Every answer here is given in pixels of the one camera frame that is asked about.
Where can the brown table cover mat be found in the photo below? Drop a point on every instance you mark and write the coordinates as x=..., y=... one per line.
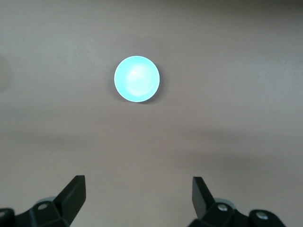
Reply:
x=213, y=130

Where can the light blue bowl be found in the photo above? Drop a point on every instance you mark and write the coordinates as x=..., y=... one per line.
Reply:
x=137, y=79

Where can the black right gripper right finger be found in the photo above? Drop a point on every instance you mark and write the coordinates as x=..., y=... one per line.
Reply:
x=203, y=203

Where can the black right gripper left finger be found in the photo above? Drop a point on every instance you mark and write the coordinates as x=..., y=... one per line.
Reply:
x=66, y=203

